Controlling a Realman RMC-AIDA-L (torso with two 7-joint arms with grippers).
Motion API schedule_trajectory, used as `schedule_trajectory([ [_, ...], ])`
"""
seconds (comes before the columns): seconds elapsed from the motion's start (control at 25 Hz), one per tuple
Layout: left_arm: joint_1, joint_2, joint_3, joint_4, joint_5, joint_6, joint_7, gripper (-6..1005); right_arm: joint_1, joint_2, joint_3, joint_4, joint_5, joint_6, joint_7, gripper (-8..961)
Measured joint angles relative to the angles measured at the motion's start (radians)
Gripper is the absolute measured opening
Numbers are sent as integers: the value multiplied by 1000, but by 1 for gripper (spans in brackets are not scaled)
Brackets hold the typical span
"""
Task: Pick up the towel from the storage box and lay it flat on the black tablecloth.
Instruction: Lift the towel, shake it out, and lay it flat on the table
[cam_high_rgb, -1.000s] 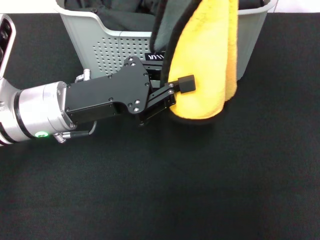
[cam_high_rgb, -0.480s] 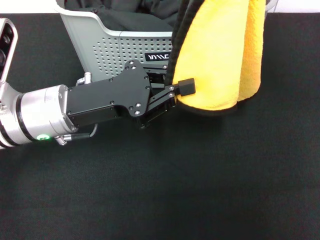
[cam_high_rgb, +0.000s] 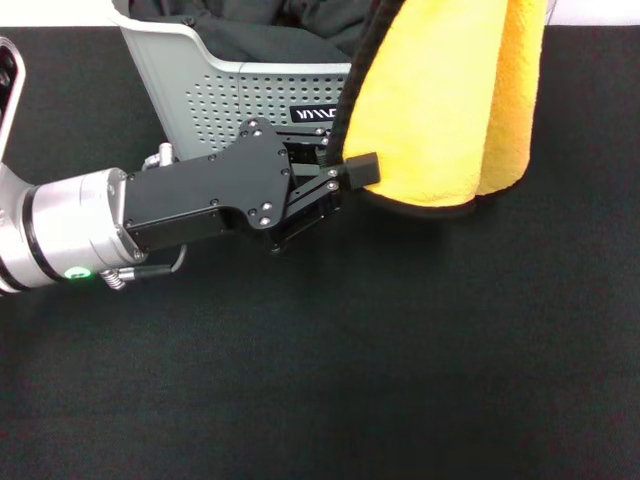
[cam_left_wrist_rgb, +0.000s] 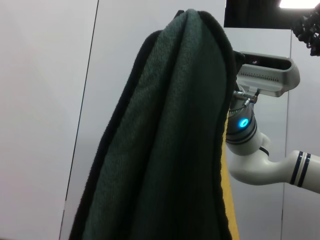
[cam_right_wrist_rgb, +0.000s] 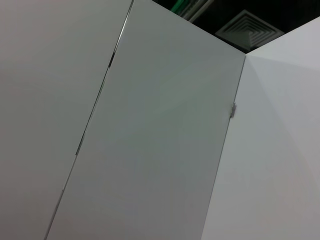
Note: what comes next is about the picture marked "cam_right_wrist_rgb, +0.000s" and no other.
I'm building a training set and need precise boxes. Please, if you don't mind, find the white ceiling conduit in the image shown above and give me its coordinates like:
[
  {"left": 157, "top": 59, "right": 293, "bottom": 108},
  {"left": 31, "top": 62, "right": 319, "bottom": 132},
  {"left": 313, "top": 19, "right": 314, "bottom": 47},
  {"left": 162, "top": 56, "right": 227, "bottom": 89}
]
[{"left": 181, "top": 0, "right": 216, "bottom": 23}]

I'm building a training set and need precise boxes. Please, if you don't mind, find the white ceiling air vent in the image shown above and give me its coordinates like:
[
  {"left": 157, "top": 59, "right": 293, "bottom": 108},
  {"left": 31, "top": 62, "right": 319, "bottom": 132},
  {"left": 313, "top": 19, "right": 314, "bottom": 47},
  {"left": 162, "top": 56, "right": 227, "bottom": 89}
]
[{"left": 214, "top": 9, "right": 285, "bottom": 50}]

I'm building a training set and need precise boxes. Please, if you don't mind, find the green ceiling pipe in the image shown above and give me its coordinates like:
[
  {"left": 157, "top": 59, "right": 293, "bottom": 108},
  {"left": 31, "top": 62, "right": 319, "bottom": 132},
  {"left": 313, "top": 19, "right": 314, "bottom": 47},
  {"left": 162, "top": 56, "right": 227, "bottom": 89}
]
[{"left": 170, "top": 0, "right": 188, "bottom": 13}]

